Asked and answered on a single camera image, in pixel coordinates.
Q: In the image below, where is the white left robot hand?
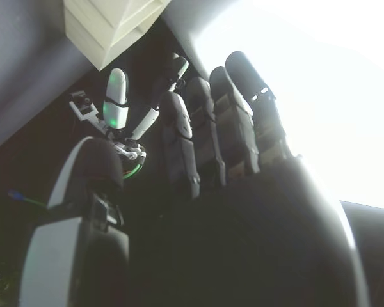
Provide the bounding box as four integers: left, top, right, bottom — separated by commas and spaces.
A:
19, 50, 372, 307

